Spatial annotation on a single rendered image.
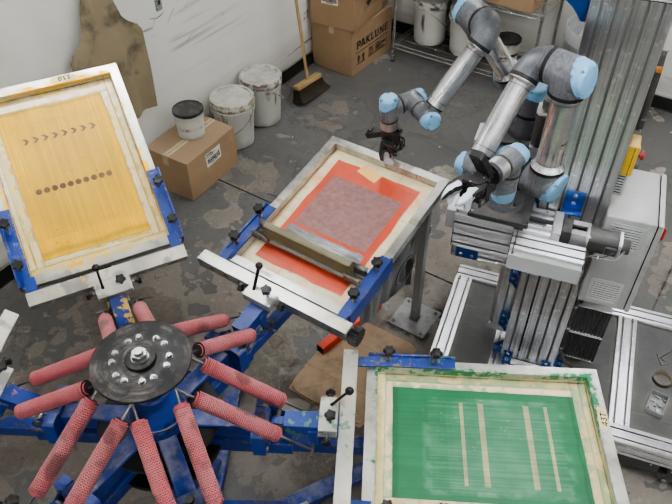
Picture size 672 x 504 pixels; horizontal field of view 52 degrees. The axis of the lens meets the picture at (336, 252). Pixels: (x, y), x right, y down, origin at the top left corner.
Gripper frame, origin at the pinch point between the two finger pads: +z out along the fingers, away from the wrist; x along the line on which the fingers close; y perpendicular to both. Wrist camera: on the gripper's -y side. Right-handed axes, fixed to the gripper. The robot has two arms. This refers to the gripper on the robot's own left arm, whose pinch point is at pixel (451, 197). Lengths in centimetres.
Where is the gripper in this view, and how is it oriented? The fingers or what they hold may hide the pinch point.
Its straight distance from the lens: 201.5
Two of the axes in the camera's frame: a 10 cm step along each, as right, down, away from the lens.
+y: 1.0, 7.8, 6.2
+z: -7.0, 5.0, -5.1
